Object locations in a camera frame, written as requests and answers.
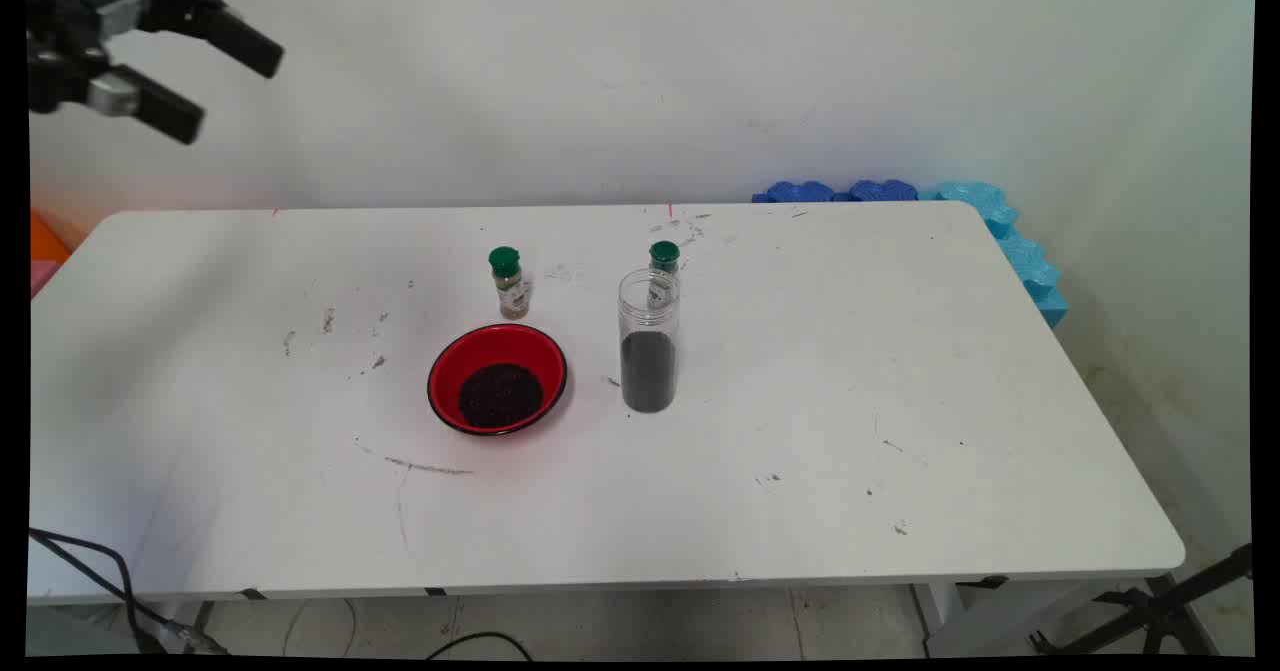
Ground light blue foam mat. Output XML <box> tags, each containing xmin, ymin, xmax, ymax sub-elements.
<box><xmin>920</xmin><ymin>181</ymin><xmax>1070</xmax><ymax>330</ymax></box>

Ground green-capped spice bottle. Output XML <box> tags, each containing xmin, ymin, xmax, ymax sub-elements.
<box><xmin>488</xmin><ymin>246</ymin><xmax>532</xmax><ymax>321</ymax></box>
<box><xmin>646</xmin><ymin>241</ymin><xmax>683</xmax><ymax>312</ymax></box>

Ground red bowl with black rim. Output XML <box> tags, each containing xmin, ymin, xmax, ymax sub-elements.
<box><xmin>427</xmin><ymin>324</ymin><xmax>569</xmax><ymax>438</ymax></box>

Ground clear plastic jar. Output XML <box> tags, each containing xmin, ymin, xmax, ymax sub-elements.
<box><xmin>617</xmin><ymin>269</ymin><xmax>682</xmax><ymax>415</ymax></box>

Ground white table leg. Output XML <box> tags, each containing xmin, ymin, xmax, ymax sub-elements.
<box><xmin>912</xmin><ymin>579</ymin><xmax>1181</xmax><ymax>657</ymax></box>

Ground orange foam block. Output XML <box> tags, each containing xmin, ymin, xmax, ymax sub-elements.
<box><xmin>30</xmin><ymin>209</ymin><xmax>73</xmax><ymax>264</ymax></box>

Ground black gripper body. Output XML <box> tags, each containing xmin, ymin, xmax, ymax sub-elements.
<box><xmin>28</xmin><ymin>0</ymin><xmax>159</xmax><ymax>115</ymax></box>

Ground black seeds heap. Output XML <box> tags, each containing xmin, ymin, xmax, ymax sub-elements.
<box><xmin>458</xmin><ymin>363</ymin><xmax>546</xmax><ymax>429</ymax></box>
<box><xmin>621</xmin><ymin>331</ymin><xmax>679</xmax><ymax>414</ymax></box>

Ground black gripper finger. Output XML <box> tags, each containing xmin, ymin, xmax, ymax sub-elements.
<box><xmin>85</xmin><ymin>63</ymin><xmax>207</xmax><ymax>146</ymax></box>
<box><xmin>95</xmin><ymin>0</ymin><xmax>285</xmax><ymax>80</ymax></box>

